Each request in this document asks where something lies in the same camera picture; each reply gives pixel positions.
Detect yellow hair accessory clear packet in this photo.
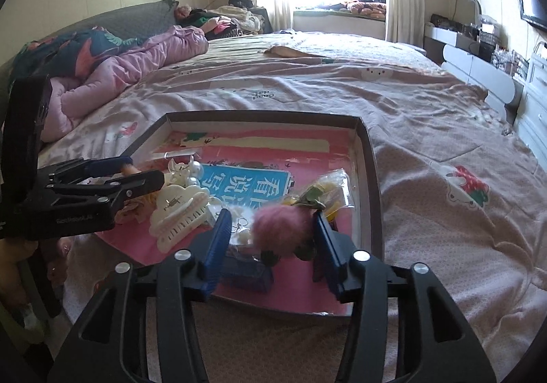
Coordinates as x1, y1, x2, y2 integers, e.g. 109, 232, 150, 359
284, 168, 356, 222

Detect beige cloth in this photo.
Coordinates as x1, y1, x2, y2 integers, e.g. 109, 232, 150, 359
264, 45, 322, 60

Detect pearl bow hair clip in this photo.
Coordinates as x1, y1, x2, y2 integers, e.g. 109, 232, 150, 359
166, 158, 204, 188

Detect pink printed bedsheet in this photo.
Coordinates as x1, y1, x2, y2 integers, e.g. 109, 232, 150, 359
36, 32, 547, 383

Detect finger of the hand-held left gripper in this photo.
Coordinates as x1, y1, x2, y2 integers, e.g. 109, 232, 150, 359
36, 156, 135, 186
46, 170, 165, 213

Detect pink pom-pom hair tie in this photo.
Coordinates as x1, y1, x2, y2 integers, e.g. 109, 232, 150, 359
251, 203, 313, 267

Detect grey padded headboard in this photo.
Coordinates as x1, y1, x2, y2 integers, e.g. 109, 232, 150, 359
0, 0, 179, 67

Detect clothes on window seat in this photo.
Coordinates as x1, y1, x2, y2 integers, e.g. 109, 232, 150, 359
316, 0, 387, 19

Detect pile of clothes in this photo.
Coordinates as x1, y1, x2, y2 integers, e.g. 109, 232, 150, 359
175, 0, 274, 40

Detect pink quilt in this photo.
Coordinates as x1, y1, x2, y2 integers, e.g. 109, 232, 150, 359
40, 26, 210, 143

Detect dark floral blanket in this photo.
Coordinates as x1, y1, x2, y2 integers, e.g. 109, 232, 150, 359
11, 26, 147, 81

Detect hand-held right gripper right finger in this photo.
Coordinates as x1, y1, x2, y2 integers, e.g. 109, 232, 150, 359
312, 210, 498, 383

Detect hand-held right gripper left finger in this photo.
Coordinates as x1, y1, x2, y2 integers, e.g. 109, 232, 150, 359
47, 208, 234, 383

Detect cloud-shaped mirror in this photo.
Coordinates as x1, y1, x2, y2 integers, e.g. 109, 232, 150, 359
453, 0, 482, 25

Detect white dresser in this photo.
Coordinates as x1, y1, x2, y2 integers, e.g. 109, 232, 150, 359
423, 22, 547, 161

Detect white hair claw clip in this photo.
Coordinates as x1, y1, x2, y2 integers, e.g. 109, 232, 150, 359
149, 185, 224, 254

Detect person's left hand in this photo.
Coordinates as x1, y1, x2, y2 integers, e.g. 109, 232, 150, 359
46, 237, 72, 282

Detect dark cardboard box pink lining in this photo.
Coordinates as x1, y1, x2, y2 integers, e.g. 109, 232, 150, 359
92, 110, 387, 318

